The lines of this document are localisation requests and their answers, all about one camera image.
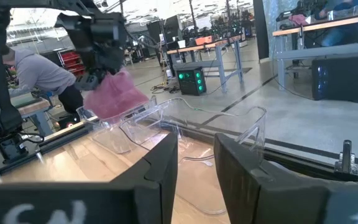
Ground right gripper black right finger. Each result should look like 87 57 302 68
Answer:
213 133 358 224

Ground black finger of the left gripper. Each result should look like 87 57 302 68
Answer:
74 73 99 91

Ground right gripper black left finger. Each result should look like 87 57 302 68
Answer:
0 132 179 224

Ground pink knit hat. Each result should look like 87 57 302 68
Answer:
83 68 150 121

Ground red storage bin shelf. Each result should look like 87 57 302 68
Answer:
57 49 86 77

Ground person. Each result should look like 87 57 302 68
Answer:
1 46 84 114
314 0 358 47

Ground small wooden workbench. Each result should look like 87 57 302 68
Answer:
9 93 54 136

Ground clear plastic bin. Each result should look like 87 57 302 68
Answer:
75 95 158 155
119 97 186 146
163 104 267 216

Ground black computer monitor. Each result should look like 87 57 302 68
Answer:
162 14 183 43

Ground black computer tower green fans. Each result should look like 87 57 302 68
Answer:
176 66 207 96

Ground orange box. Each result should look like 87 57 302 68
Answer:
195 35 213 46

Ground wooden workbench grey legs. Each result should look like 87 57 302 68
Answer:
166 34 245 94

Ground black computer tower blue glow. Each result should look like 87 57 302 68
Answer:
311 52 358 103

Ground pink cloth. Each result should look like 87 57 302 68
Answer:
288 14 310 27

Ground floor cable bundle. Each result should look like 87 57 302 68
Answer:
150 82 181 94

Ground black metal clamp bracket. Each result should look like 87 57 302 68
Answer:
334 139 358 181

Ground long wooden workbench grey frame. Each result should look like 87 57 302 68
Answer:
272 12 358 91

